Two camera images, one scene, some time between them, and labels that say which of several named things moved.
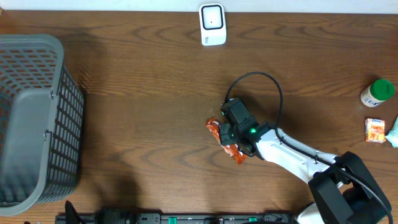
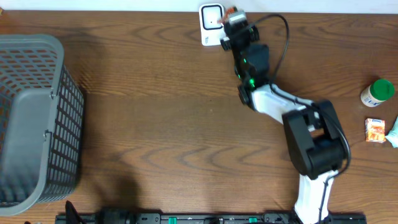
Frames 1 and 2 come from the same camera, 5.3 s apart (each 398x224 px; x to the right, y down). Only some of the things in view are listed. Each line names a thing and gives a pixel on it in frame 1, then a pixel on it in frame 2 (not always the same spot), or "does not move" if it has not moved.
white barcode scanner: [212, 24] does not move
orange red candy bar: [232, 150] -> [228, 11]
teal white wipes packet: [393, 135] does not move
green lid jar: [379, 91] does not move
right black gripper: [224, 139] -> [254, 32]
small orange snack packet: [375, 130] does not move
